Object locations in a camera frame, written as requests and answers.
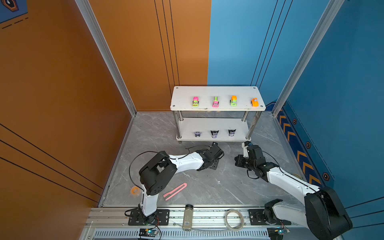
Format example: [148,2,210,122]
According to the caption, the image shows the black purple robot toy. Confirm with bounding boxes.
[228,129,236,138]

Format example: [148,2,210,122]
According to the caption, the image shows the orange toy car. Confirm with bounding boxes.
[251,98,259,108]

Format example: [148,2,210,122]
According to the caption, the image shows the orange green toy truck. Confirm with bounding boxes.
[230,96,237,107]

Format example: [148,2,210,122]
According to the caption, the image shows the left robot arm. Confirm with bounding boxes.
[139,142,225,217]

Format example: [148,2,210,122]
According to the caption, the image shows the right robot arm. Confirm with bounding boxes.
[235,141,353,240]

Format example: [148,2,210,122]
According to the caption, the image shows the white two-tier shelf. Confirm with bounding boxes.
[170,86,266,143]

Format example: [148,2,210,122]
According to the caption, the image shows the pink plastic tongs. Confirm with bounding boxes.
[163,183,188,201]

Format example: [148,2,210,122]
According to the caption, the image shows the clear plastic bottle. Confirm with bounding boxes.
[182,205,194,232]

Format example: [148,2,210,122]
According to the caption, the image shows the right circuit board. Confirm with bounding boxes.
[267,228,291,240]

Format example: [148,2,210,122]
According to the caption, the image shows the circuit board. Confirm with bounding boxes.
[138,229,160,240]
[267,228,291,240]

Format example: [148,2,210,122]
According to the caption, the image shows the orange tape roll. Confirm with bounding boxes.
[131,186,142,196]

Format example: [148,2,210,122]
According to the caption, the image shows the left circuit board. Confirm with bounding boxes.
[138,229,160,240]

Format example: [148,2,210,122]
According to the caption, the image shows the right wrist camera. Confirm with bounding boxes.
[242,141,251,158]

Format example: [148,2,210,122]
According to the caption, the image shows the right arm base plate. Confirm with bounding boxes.
[248,209,292,226]

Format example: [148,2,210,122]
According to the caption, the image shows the coiled white cable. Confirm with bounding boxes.
[224,208,246,232]

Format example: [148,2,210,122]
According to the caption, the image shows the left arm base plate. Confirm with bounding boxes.
[128,209,170,226]

